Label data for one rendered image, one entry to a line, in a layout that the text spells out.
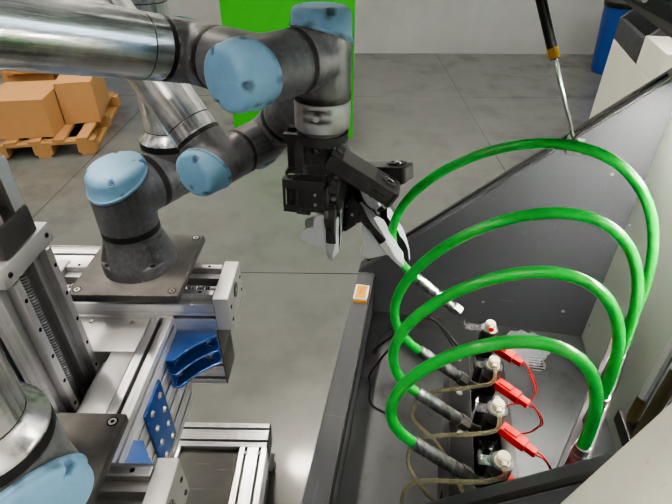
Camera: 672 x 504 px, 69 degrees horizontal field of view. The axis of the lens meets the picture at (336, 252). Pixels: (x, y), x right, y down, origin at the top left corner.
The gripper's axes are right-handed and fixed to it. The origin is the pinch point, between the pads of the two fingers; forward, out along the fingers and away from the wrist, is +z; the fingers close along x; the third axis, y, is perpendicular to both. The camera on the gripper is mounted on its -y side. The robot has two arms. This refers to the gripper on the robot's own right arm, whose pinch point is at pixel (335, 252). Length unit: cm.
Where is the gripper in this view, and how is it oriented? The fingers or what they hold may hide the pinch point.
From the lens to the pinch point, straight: 78.2
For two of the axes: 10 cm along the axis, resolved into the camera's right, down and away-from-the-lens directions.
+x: -1.8, 5.6, -8.1
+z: -0.1, 8.2, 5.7
